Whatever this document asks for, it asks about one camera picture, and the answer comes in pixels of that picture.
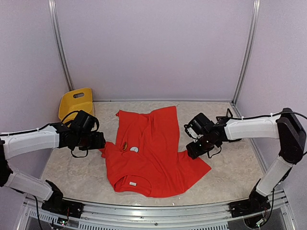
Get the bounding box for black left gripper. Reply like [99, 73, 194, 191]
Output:
[76, 131, 106, 150]

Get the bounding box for aluminium corner post left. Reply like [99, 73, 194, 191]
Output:
[48, 0, 74, 91]

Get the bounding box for yellow plastic basket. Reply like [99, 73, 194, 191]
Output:
[58, 88, 94, 120]

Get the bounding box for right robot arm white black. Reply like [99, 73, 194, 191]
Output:
[184, 107, 307, 213]

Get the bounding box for red t-shirt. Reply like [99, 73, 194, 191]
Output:
[101, 106, 211, 198]

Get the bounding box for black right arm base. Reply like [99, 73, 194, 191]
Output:
[229, 198, 271, 218]

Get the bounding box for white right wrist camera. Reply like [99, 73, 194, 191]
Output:
[184, 124, 201, 140]

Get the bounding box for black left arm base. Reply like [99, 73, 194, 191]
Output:
[42, 199, 84, 219]

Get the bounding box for aluminium corner post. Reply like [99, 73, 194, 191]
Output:
[48, 0, 74, 91]
[232, 0, 261, 105]

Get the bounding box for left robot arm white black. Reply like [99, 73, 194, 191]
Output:
[0, 110, 106, 213]

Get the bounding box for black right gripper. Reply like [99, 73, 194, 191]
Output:
[187, 134, 217, 159]

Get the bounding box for aluminium front rail frame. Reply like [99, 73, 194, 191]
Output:
[14, 188, 295, 230]

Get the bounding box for silver round brooch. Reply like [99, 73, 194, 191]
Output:
[130, 147, 139, 153]

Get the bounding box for black display case far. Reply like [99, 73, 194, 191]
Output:
[216, 108, 233, 121]

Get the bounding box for aluminium corner post right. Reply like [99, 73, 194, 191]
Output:
[232, 0, 261, 105]

